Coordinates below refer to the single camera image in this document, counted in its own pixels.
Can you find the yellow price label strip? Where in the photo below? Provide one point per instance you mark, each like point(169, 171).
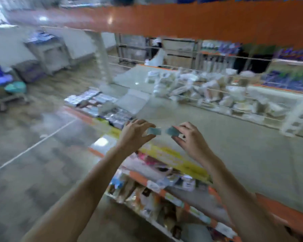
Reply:
point(176, 158)

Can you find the person's right forearm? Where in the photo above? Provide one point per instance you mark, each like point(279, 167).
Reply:
point(247, 204)

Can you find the grey table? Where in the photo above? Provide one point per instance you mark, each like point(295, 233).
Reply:
point(48, 50)

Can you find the teal small box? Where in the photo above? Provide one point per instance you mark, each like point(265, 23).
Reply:
point(152, 131)
point(171, 131)

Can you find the person's left hand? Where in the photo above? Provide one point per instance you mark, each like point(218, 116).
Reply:
point(134, 136)

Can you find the red eraser display box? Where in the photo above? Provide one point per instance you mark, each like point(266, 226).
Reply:
point(81, 97)

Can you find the row of blue bottles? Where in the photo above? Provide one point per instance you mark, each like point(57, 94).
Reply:
point(272, 68)

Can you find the person's right hand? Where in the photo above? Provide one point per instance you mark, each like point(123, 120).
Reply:
point(196, 144)

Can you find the blue white eraser box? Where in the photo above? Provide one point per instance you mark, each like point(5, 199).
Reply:
point(129, 100)

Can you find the blue chair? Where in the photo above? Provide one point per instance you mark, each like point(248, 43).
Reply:
point(5, 85)

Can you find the box of pink-blue erasers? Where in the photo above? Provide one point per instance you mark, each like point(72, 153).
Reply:
point(98, 104)

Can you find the person's left forearm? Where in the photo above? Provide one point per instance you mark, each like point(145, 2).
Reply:
point(75, 199)

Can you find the pile of white packets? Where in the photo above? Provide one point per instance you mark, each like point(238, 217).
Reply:
point(217, 93)

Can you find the white orange metal shelf unit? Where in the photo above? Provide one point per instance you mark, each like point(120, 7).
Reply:
point(252, 148)

